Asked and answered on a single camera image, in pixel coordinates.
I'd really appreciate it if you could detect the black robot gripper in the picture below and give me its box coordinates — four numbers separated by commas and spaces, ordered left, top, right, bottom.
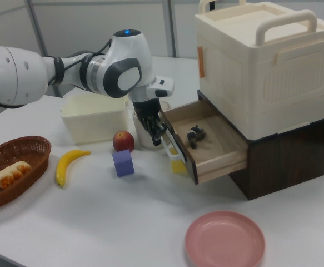
132, 97, 168, 147

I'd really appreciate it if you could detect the wooden drawer with white handle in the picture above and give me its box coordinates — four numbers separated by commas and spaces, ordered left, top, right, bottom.
158, 99, 248, 185

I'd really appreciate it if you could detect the small white lidded bin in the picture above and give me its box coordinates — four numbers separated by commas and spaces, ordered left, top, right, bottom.
132, 101, 171, 150

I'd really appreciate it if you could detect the red apple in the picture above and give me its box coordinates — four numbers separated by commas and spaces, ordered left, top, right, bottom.
112, 130, 135, 153

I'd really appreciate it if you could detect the small panda toy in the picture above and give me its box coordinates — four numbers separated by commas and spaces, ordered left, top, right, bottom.
186, 125, 206, 149

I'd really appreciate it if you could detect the yellow cube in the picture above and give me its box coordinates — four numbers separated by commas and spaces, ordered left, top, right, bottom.
170, 149, 187, 175

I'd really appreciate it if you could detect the purple cube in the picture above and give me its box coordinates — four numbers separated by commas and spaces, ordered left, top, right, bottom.
112, 149, 135, 178

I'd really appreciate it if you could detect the cream open plastic container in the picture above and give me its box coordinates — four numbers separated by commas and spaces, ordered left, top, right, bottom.
61, 94, 129, 145

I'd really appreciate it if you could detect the copper latch on storage box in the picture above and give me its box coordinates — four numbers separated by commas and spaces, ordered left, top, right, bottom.
197, 46, 205, 79

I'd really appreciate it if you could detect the yellow banana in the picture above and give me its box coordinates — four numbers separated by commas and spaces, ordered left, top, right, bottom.
56, 149, 91, 189

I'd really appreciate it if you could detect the pink plate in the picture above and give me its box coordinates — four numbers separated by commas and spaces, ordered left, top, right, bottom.
185, 210, 266, 267

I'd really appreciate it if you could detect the dark brown wooden cabinet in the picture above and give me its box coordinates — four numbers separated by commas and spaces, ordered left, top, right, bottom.
197, 88, 324, 201

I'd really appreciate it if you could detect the brown wicker basket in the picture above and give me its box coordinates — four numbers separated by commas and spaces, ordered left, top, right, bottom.
0, 135, 52, 209

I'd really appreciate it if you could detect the piece of bread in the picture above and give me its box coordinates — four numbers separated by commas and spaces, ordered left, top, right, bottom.
0, 160, 31, 190

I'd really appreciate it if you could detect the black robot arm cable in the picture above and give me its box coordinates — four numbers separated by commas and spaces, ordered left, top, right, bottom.
47, 40, 113, 85

